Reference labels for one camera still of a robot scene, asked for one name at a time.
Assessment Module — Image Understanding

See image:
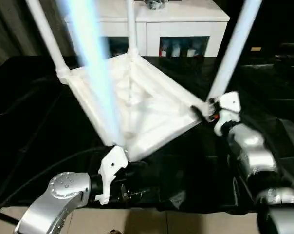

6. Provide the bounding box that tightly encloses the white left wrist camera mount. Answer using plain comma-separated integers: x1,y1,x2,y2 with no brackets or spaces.
95,145,128,205

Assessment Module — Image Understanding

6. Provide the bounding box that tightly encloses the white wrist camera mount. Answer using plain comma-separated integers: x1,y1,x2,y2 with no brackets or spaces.
95,145,128,205
214,91,241,136

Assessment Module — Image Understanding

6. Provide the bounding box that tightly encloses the white plastic table leg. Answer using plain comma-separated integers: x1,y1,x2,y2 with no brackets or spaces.
126,0,139,58
206,0,262,105
64,0,126,147
25,0,71,83

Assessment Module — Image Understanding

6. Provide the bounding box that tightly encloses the white plastic table top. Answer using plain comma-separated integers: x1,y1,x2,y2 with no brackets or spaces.
56,52,211,163

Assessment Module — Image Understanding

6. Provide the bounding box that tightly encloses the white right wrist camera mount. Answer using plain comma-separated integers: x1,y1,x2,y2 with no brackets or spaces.
214,91,241,136

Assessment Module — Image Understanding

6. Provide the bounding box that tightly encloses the black mat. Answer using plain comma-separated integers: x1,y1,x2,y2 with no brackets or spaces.
0,55,294,215

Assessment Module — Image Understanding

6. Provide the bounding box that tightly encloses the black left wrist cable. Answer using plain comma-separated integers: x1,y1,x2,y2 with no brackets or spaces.
0,147,106,215

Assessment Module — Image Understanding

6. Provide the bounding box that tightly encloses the glass bowl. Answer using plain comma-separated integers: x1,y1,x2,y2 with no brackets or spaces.
147,0,168,10

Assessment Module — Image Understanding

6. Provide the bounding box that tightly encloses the grey curtain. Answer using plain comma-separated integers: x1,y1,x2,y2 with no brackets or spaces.
0,0,74,71

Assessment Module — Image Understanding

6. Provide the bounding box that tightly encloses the white cabinet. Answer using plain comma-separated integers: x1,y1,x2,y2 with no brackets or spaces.
64,0,230,58

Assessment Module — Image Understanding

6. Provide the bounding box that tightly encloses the dark low shelf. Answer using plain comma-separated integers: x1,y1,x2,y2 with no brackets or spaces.
275,42,294,59

